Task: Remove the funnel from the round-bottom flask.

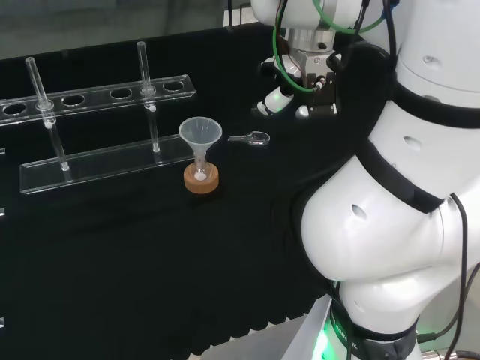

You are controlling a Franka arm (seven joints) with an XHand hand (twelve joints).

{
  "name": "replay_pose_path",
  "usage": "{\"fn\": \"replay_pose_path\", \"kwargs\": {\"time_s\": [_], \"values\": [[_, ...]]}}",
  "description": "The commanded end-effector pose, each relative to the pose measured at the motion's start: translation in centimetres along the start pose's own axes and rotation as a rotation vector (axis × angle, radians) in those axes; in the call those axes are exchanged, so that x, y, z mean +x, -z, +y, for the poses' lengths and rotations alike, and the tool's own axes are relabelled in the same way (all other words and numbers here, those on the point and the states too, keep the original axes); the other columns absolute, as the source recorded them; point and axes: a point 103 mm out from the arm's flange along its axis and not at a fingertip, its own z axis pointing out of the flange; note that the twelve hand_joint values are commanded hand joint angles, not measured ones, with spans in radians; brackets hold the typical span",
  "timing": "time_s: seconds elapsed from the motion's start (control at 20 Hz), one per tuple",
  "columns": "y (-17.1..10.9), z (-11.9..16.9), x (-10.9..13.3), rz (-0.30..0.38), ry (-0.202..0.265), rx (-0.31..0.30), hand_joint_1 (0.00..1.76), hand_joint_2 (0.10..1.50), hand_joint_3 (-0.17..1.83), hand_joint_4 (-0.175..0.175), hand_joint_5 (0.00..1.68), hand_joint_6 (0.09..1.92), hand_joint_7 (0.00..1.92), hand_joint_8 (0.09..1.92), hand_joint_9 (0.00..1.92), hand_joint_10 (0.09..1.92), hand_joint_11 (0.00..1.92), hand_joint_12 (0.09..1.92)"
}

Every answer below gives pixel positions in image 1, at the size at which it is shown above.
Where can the clear glass weighing funnel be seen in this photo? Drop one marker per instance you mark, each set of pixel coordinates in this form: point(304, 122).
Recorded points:
point(258, 138)

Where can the clear acrylic funnel stand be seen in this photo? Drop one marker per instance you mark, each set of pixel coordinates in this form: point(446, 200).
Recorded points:
point(112, 165)

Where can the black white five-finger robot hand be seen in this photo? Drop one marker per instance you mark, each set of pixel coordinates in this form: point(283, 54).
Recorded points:
point(318, 97)

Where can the black bench cloth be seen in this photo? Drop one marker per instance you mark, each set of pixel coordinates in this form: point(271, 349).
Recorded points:
point(112, 243)

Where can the pale board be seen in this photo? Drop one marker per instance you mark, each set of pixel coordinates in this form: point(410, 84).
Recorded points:
point(315, 330)

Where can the black tripod pole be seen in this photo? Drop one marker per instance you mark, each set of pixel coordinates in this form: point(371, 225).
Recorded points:
point(230, 15)

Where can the clear plastic funnel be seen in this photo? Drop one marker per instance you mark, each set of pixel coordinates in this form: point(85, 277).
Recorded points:
point(200, 131)

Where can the clear round-bottom glass flask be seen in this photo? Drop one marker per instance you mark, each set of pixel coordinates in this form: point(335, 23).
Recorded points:
point(201, 177)

